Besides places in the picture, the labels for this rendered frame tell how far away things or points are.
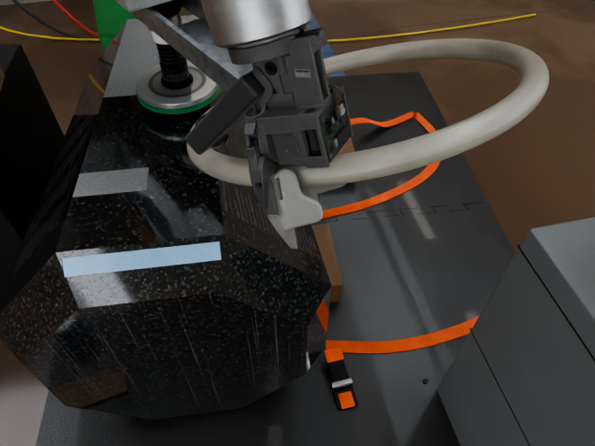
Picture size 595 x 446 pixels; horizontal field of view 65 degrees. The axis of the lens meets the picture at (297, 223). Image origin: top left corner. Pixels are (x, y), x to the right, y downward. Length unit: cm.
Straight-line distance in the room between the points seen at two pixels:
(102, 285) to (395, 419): 104
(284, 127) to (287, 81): 4
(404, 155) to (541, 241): 62
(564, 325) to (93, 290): 92
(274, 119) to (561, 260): 73
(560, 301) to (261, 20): 80
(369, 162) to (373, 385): 130
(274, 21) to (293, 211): 18
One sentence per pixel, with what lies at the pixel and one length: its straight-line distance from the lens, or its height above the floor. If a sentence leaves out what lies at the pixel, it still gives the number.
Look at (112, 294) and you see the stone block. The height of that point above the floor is 76.
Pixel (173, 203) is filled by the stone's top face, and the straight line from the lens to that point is 106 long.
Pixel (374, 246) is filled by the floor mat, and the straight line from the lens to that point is 201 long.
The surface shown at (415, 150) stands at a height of 128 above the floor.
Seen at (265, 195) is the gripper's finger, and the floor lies 124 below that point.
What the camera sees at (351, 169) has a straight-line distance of 46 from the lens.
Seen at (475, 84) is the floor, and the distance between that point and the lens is 311.
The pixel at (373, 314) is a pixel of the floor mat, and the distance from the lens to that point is 182.
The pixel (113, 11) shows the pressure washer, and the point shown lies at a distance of 290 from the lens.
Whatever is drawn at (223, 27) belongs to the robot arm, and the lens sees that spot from 42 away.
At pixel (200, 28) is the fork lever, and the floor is 108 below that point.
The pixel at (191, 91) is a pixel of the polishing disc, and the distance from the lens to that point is 128.
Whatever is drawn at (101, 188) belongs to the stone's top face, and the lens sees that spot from 115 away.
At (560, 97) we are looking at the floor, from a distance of 320.
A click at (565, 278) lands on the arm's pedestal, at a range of 101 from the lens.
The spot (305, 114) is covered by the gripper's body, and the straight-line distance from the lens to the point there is 42.
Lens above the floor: 157
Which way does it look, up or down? 49 degrees down
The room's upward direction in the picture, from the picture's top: straight up
